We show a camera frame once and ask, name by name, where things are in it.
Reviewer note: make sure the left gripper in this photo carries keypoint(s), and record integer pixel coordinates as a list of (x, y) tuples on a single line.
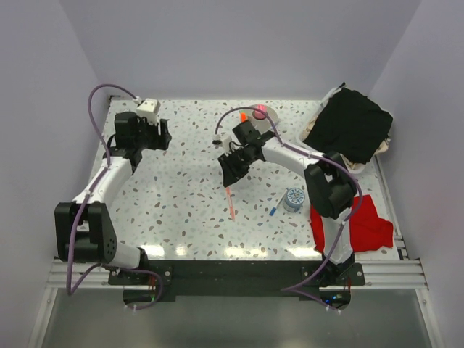
[(160, 141)]

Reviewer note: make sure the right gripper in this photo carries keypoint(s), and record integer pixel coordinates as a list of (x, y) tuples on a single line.
[(230, 173)]

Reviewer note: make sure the orange pen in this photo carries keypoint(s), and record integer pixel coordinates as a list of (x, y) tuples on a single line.
[(230, 203)]

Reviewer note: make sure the blue pen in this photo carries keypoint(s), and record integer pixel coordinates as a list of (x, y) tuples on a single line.
[(278, 203)]

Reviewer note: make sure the pink glue stick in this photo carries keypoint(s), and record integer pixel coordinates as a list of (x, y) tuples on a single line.
[(259, 109)]

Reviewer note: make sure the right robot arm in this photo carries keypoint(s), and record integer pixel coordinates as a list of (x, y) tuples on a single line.
[(331, 189)]

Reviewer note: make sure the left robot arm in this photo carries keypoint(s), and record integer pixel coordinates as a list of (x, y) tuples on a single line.
[(84, 228)]

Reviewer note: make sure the round beige divided organizer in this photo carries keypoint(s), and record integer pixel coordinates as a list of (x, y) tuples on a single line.
[(258, 120)]

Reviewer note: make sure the blue washi tape roll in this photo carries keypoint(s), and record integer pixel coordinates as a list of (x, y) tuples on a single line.
[(293, 199)]

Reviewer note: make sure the black cloth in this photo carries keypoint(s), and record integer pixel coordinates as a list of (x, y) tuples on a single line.
[(352, 125)]

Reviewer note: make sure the red cloth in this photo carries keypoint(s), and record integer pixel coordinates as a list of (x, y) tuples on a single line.
[(368, 231)]

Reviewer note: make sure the beige cloth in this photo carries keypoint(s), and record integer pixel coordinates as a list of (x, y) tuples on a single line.
[(352, 166)]

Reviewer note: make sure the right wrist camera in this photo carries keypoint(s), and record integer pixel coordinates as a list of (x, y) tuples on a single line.
[(223, 141)]

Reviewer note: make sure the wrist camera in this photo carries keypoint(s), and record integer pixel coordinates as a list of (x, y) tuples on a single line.
[(223, 141), (149, 109)]

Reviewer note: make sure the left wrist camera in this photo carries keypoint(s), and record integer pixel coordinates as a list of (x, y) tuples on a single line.
[(149, 109)]

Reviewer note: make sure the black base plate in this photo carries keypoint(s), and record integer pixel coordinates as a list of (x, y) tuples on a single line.
[(167, 280)]

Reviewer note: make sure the aluminium rail frame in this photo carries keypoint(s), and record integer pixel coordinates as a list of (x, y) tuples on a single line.
[(174, 208)]

